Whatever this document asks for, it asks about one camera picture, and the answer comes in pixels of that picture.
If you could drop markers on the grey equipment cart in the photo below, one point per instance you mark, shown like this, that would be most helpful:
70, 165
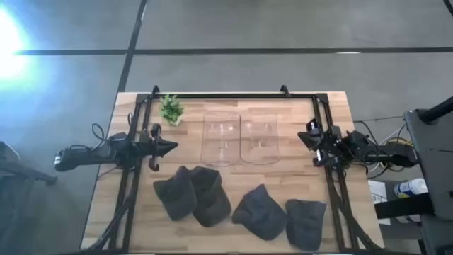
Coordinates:
433, 170

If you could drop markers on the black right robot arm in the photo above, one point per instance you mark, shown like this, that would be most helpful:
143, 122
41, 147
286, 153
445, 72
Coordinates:
382, 154

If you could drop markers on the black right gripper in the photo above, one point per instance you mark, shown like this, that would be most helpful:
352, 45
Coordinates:
329, 143

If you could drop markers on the white bottle with yellow label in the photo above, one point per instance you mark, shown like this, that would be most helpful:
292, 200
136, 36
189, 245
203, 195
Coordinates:
410, 187

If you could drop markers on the dark grey cap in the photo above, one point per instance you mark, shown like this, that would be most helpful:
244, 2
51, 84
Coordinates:
306, 225
260, 214
210, 198
175, 195

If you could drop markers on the clear plastic bin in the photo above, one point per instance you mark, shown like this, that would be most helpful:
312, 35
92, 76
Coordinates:
221, 140
260, 140

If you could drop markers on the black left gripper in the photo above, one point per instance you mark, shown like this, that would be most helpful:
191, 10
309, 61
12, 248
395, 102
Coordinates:
155, 141

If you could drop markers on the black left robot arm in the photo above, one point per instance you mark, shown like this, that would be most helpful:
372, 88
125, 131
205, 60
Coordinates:
92, 155

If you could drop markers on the small green potted plant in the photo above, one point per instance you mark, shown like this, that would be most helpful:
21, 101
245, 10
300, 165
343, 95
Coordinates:
171, 109

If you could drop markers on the white paper sheet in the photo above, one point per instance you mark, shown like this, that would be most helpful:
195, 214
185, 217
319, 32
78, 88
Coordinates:
378, 195

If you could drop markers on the black metal table frame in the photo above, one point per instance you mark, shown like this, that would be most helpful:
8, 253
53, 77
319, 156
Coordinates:
230, 96

